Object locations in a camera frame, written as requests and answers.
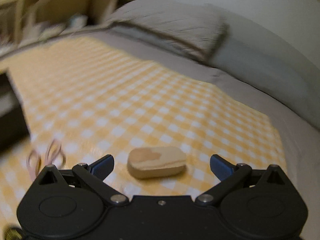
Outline oval wooden box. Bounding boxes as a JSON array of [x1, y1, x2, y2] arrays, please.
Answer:
[[127, 146, 187, 179]]

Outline black cardboard box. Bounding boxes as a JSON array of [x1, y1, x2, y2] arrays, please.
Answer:
[[0, 72, 29, 152]]

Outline pink mini handheld fan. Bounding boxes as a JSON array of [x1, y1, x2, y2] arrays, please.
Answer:
[[26, 139, 66, 181]]

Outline yellow white checkered mat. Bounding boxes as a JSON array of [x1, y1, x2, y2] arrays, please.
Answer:
[[1, 37, 286, 227]]

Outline grey pillow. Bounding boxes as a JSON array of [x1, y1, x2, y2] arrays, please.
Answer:
[[107, 0, 228, 62]]

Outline wooden bedside shelf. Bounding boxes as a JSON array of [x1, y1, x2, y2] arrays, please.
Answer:
[[1, 0, 134, 52]]

